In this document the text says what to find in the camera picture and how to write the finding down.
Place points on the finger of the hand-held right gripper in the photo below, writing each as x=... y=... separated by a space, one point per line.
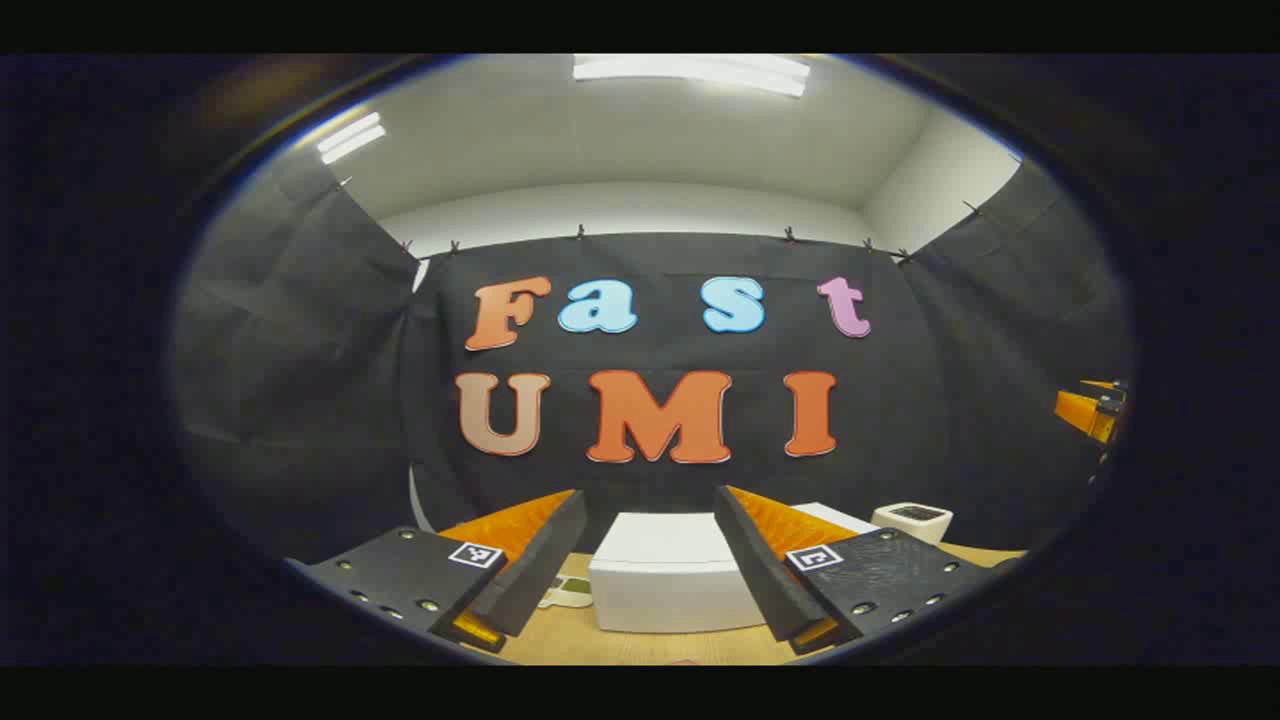
x=1105 y=385
x=1085 y=412

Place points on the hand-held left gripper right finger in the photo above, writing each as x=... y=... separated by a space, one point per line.
x=755 y=565

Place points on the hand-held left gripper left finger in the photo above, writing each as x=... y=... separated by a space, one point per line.
x=540 y=565

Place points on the white microwave oven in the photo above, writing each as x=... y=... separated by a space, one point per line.
x=660 y=580

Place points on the white divided snack dish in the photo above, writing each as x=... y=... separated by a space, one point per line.
x=572 y=594

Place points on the white toaster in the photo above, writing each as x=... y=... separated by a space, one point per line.
x=912 y=522

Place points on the black backdrop cloth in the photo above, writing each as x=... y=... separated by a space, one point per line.
x=300 y=350

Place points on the short ceiling light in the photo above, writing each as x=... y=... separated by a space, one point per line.
x=350 y=138

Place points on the long ceiling light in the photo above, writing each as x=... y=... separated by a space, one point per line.
x=690 y=72

